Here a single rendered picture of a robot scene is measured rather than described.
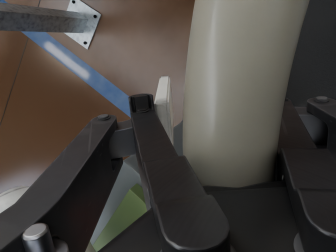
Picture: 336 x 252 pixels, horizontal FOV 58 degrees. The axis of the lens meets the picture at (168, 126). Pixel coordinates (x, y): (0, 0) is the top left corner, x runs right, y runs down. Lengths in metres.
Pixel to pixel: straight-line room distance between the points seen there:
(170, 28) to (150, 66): 0.20
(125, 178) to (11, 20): 0.87
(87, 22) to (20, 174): 1.19
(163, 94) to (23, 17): 1.27
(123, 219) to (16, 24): 0.95
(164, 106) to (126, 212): 0.59
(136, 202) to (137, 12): 1.06
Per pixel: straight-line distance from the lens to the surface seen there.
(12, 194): 0.66
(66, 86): 1.85
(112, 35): 1.63
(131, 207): 0.71
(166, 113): 0.15
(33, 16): 1.45
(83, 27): 1.71
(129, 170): 0.72
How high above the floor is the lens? 1.36
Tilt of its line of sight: 62 degrees down
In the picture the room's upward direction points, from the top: 122 degrees counter-clockwise
